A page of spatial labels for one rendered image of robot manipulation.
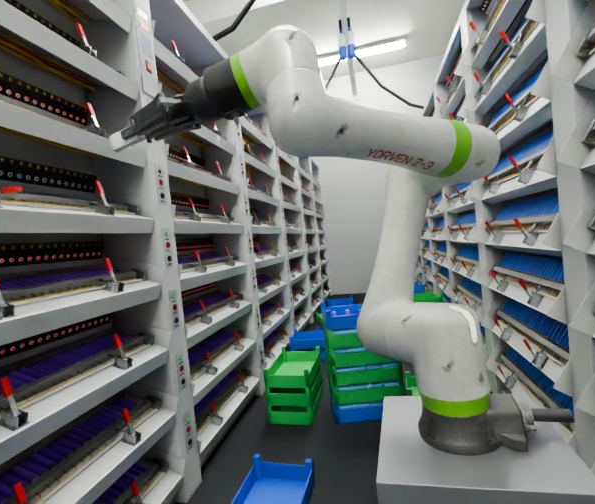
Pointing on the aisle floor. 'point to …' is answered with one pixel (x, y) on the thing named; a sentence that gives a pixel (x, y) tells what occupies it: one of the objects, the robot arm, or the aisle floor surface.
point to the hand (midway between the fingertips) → (126, 138)
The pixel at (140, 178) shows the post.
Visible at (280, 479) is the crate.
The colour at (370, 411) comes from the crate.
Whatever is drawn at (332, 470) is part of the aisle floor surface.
